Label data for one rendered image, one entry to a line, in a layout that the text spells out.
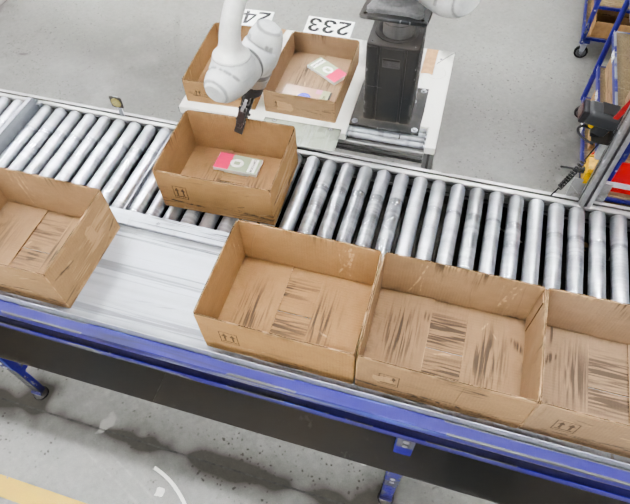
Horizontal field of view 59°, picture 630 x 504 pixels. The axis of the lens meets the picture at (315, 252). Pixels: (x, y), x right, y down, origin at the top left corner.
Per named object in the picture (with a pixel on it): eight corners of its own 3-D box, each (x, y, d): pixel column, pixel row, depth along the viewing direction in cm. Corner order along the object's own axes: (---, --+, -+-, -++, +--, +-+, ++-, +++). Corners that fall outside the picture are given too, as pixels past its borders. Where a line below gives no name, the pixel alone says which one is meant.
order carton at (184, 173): (299, 162, 197) (296, 125, 183) (275, 226, 181) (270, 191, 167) (195, 145, 203) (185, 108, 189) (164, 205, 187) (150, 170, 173)
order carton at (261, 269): (379, 286, 151) (384, 250, 137) (353, 385, 135) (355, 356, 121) (244, 255, 159) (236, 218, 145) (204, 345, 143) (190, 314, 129)
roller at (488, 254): (502, 198, 191) (506, 188, 187) (485, 329, 163) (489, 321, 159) (488, 195, 192) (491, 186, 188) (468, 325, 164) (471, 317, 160)
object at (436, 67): (454, 58, 233) (455, 51, 230) (434, 155, 201) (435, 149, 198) (230, 27, 250) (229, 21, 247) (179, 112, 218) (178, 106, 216)
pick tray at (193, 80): (281, 50, 234) (279, 29, 226) (255, 110, 213) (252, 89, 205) (218, 42, 239) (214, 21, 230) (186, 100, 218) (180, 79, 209)
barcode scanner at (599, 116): (568, 121, 170) (586, 94, 161) (606, 131, 169) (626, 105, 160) (567, 135, 166) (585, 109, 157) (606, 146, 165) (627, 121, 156)
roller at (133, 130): (145, 129, 216) (142, 119, 212) (77, 232, 188) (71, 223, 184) (134, 127, 217) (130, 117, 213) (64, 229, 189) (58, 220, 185)
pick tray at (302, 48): (359, 61, 228) (360, 40, 220) (335, 123, 208) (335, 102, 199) (294, 51, 234) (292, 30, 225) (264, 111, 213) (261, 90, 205)
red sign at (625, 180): (638, 195, 179) (657, 167, 168) (638, 197, 178) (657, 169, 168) (586, 185, 181) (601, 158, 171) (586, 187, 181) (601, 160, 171)
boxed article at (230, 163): (221, 155, 199) (220, 151, 198) (263, 163, 196) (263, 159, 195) (213, 169, 195) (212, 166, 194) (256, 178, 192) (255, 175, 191)
